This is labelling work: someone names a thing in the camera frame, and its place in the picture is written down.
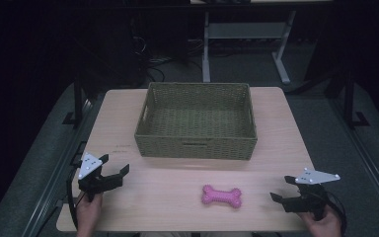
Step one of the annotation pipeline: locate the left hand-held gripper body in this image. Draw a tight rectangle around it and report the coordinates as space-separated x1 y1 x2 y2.
77 152 124 202

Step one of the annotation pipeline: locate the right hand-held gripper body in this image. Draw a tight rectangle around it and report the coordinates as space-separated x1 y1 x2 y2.
281 167 341 221

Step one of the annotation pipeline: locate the pink bone-shaped toy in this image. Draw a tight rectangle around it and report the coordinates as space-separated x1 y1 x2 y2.
200 184 243 209

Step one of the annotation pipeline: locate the green woven basket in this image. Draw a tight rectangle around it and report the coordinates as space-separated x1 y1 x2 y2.
133 82 259 161

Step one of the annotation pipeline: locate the person's left hand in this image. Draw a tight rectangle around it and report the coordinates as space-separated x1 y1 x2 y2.
75 192 104 237

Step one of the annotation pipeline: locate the person's right hand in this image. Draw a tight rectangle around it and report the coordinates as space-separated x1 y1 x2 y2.
297 204 343 237

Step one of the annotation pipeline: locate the black metal stand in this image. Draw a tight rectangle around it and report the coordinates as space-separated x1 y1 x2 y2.
341 70 371 130
61 74 92 128

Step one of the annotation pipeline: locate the black cable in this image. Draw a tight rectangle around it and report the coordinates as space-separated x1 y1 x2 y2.
65 167 87 231
324 189 348 235

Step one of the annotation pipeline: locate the grey metal rail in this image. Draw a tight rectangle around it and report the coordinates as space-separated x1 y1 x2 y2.
21 98 95 237
330 98 379 228

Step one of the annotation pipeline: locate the bundle of floor cables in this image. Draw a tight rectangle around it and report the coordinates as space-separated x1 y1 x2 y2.
130 18 205 83

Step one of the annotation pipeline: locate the grey metal desk frame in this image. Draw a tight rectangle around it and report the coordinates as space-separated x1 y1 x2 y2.
201 9 297 85

